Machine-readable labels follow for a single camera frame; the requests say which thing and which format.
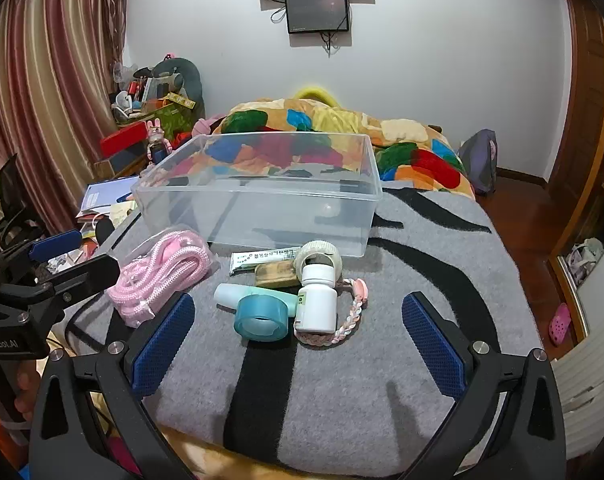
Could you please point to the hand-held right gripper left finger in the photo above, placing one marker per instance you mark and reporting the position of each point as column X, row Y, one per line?
column 164, row 345

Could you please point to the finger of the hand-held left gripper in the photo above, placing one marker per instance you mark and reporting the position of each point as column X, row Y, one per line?
column 84, row 274
column 57, row 246

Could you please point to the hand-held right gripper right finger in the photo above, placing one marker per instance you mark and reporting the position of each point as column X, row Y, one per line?
column 432, row 345

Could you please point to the light teal tube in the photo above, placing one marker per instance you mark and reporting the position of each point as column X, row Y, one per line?
column 229, row 294

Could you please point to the teal tape roll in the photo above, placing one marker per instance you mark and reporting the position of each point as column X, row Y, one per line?
column 247, row 306

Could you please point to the silver ointment tube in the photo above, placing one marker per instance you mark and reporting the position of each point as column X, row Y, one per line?
column 252, row 261

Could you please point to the white pill bottle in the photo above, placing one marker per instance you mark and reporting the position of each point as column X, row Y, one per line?
column 317, row 305

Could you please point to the beige wooden block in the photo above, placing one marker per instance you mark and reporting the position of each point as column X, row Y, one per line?
column 277, row 276

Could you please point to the white tape roll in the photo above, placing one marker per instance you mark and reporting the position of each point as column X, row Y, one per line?
column 327, row 248

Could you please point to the clear plastic storage box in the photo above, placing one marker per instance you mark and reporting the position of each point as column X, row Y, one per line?
column 262, row 220

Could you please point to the person's left hand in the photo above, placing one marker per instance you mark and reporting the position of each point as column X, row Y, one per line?
column 27, row 385

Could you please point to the blue white paper folder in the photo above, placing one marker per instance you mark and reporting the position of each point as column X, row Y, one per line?
column 104, row 197

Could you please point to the black chair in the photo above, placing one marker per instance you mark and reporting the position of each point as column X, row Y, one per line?
column 7, row 185

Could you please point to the grey black striped blanket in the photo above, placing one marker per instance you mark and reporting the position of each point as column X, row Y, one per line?
column 382, row 270

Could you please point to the red box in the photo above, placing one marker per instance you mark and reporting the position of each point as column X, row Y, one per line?
column 124, row 137

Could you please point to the pink clog shoe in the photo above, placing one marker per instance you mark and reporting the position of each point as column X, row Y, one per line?
column 560, row 325

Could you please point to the pink bunny bottle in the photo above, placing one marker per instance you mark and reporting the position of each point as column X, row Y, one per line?
column 157, row 142

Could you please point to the pink striped curtain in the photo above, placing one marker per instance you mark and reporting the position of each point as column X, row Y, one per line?
column 47, row 85

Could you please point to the white cabinet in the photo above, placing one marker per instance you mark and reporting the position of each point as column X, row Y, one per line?
column 592, row 375

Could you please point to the green box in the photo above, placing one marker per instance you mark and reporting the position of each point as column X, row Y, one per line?
column 174, row 117

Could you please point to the white cloth pile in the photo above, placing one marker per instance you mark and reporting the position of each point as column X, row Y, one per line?
column 584, row 257

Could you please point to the colourful patchwork blanket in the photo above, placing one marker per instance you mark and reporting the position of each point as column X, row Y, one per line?
column 417, row 160

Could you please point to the grey purple backpack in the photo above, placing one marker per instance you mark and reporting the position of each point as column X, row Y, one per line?
column 479, row 160

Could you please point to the pink plush toy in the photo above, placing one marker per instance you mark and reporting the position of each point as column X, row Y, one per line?
column 207, row 125

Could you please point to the grey plush toy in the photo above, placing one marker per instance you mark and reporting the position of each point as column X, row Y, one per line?
column 189, row 77

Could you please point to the yellow pillow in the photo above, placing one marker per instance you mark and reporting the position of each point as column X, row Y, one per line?
column 314, row 94

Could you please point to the brown wooden door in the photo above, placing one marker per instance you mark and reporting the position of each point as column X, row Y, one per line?
column 587, row 85

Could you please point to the small black wall monitor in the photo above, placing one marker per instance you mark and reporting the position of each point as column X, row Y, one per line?
column 317, row 12

